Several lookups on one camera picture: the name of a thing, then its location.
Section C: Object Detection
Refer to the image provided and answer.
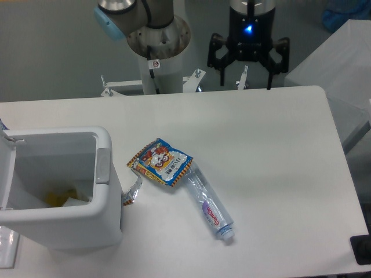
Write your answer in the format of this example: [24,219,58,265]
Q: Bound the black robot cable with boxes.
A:
[146,45,161,95]

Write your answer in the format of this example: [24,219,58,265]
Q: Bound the black device at table edge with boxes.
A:
[350,235,370,265]

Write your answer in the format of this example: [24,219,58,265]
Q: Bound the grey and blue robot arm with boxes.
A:
[94,1,290,94]

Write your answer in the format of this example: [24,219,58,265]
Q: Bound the blue object in corner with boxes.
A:
[321,0,370,33]

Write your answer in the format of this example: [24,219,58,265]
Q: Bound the clear plastic water bottle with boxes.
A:
[182,162,235,242]

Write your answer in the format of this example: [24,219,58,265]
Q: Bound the clear plastic box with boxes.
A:
[1,226,20,269]

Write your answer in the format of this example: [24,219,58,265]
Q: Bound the white plastic trash can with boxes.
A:
[1,126,122,249]

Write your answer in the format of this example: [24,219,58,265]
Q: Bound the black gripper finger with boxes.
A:
[206,32,238,86]
[265,37,290,89]

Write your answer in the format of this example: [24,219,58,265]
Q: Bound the white covered table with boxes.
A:
[284,20,370,153]

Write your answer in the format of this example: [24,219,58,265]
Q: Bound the colourful snack wrapper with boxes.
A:
[122,138,193,206]

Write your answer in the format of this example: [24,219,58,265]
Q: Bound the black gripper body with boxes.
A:
[226,1,275,61]

